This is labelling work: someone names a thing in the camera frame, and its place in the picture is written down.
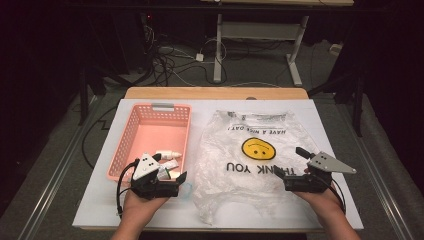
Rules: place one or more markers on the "person's left hand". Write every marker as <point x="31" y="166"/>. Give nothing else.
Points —
<point x="138" y="208"/>

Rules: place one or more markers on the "white power adapter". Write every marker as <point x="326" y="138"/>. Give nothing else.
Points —
<point x="199" y="57"/>

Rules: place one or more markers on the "person's right hand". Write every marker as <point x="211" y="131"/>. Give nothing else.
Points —
<point x="325" y="203"/>

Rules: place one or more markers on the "white metal table frame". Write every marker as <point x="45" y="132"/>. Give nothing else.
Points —
<point x="260" y="30"/>

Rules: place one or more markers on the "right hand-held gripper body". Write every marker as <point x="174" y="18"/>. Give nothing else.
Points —
<point x="325" y="163"/>

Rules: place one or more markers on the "black computer tower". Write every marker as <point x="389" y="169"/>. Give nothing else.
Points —
<point x="148" y="23"/>

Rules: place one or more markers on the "white tube with green cap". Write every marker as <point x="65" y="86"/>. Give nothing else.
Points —
<point x="166" y="174"/>

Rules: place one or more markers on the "pink perforated plastic basket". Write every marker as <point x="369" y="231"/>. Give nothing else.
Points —
<point x="160" y="133"/>

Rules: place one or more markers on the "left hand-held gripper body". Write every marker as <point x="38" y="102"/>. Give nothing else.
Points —
<point x="145" y="166"/>

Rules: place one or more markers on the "black metal stand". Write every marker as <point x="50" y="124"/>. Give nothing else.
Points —
<point x="357" y="106"/>

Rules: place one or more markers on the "white squeeze tube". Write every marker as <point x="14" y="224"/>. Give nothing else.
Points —
<point x="170" y="164"/>

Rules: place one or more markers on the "clear printed plastic bag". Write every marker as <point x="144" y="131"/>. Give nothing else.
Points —
<point x="233" y="186"/>

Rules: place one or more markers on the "metal floor rail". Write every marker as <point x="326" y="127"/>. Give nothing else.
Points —
<point x="376" y="180"/>
<point x="56" y="180"/>

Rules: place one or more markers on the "wooden table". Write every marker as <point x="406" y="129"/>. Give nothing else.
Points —
<point x="216" y="93"/>

